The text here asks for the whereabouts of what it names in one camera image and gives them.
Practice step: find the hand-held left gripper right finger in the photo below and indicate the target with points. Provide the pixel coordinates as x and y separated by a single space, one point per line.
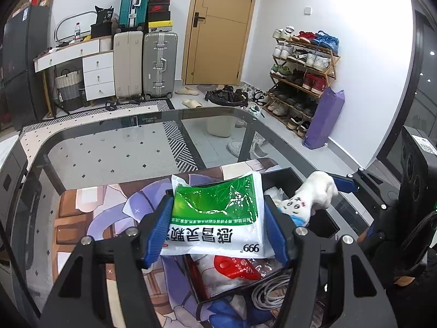
278 234

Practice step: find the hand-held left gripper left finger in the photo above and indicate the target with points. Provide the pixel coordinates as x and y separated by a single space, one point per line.
160 232

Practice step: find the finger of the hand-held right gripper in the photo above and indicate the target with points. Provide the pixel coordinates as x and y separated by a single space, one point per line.
345 183

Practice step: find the white plush toy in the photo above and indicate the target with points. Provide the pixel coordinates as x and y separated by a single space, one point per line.
315 191

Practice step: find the black cardboard box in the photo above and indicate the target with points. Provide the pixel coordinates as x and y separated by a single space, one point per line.
309 222

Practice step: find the green and white medicine bag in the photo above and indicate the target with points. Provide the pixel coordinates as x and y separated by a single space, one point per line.
215 211

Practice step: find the red and white plastic bag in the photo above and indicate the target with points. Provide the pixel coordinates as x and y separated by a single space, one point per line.
232 270

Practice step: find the person's right hand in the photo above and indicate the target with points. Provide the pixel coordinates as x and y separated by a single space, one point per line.
405 280

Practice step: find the purple bag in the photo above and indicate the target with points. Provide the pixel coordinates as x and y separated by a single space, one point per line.
324 119

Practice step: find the printed desk mat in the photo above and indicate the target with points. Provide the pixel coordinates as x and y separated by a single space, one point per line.
88 211

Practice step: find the striped rug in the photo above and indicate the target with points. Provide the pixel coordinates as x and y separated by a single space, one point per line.
181 143

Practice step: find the white sneaker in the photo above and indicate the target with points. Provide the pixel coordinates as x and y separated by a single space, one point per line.
235 147

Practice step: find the wooden shoe rack with shoes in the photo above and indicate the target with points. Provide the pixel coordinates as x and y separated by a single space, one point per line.
300 71

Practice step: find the white trash bin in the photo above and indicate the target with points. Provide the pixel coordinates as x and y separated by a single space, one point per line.
220 126

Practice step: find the beige slipper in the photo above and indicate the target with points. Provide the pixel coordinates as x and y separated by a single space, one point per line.
193 103
187 91

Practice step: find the white side cabinet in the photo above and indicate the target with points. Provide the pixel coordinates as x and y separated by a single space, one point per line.
10 164

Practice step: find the silver suitcase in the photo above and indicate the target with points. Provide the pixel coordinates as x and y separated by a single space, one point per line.
160 65

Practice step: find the wicker basket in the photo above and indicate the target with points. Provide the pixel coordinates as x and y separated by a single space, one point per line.
69 90

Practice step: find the white dresser with drawers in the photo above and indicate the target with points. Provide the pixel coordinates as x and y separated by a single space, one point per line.
99 75

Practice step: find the beige suitcase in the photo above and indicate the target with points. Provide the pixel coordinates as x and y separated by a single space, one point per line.
128 65

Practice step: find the wooden door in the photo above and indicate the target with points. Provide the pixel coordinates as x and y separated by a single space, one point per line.
218 30

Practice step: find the yellow and black shoe box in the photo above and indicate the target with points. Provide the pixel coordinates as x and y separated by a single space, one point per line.
160 26

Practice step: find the black storage box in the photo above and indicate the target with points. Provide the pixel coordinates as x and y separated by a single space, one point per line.
101 30

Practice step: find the plastic water bottle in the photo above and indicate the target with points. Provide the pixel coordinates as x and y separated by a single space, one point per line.
78 34

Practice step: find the dark grey refrigerator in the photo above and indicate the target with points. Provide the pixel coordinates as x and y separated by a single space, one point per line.
24 65

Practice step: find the black paper bag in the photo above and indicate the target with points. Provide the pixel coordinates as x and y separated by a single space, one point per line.
104 15

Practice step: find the black and red shoe box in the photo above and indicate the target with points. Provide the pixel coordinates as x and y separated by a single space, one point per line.
158 7

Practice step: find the teal suitcase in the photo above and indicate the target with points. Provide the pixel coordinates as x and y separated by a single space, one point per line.
135 3

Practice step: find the oval mirror frame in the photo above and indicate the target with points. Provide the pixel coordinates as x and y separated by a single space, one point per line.
63 22

